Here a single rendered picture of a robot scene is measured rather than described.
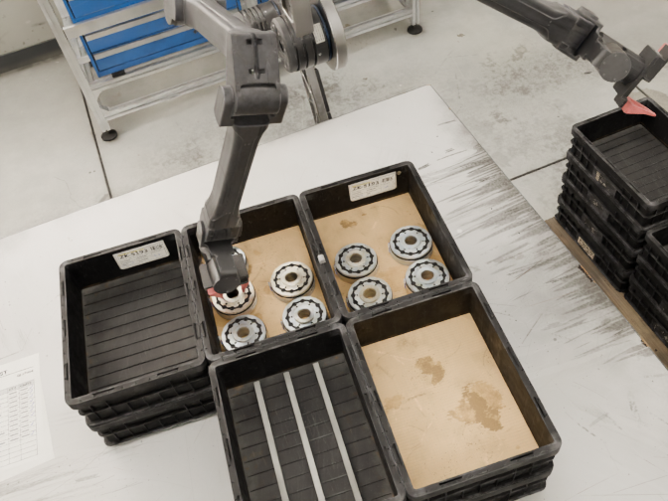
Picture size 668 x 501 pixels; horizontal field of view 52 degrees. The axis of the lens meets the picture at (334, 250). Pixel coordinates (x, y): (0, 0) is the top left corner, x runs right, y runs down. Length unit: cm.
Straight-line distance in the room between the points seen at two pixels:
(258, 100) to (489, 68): 254
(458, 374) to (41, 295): 116
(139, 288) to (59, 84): 243
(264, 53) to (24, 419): 112
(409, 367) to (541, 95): 213
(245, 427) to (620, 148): 158
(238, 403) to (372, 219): 58
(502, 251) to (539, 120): 150
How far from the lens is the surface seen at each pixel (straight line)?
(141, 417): 163
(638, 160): 247
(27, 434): 185
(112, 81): 341
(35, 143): 376
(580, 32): 145
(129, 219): 213
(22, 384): 193
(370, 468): 143
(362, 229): 175
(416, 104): 228
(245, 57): 112
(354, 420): 147
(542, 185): 301
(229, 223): 139
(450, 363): 153
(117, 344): 171
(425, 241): 168
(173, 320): 169
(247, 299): 163
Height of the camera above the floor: 216
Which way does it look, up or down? 51 degrees down
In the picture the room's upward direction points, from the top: 10 degrees counter-clockwise
